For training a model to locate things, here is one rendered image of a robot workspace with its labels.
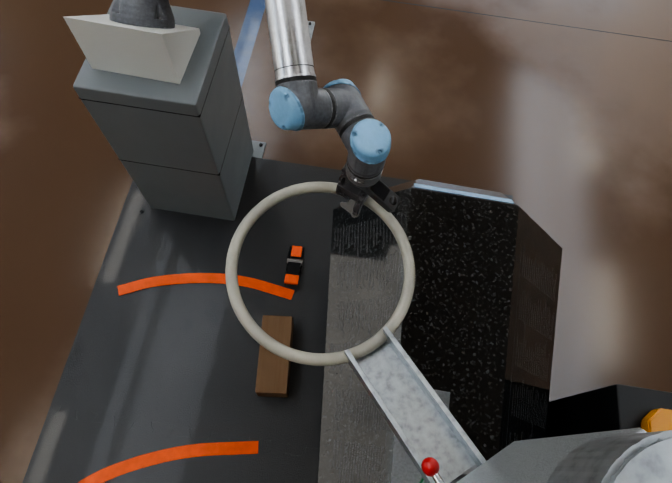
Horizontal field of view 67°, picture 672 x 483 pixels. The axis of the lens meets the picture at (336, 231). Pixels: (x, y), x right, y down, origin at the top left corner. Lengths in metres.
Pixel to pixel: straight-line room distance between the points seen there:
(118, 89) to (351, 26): 1.66
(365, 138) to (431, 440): 0.68
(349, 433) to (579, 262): 1.52
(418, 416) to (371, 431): 0.20
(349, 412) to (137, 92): 1.15
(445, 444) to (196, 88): 1.24
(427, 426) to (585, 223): 1.68
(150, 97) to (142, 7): 0.26
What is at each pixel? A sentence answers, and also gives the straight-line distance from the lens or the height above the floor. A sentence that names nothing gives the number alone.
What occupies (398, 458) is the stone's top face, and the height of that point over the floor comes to 0.81.
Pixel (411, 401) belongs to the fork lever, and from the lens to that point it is 1.25.
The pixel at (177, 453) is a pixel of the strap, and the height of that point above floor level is 0.02.
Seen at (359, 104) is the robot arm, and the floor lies 1.21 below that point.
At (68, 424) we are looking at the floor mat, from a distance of 2.34.
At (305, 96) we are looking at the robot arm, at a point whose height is 1.28.
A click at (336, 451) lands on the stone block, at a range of 1.47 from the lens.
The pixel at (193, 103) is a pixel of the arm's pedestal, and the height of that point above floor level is 0.85.
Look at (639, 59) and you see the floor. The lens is 3.47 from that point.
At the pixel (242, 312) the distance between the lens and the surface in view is 1.28.
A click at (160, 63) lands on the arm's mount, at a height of 0.93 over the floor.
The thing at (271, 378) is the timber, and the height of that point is 0.13.
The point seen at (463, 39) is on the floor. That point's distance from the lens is 3.16.
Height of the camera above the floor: 2.14
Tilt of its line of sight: 65 degrees down
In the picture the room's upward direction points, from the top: 5 degrees clockwise
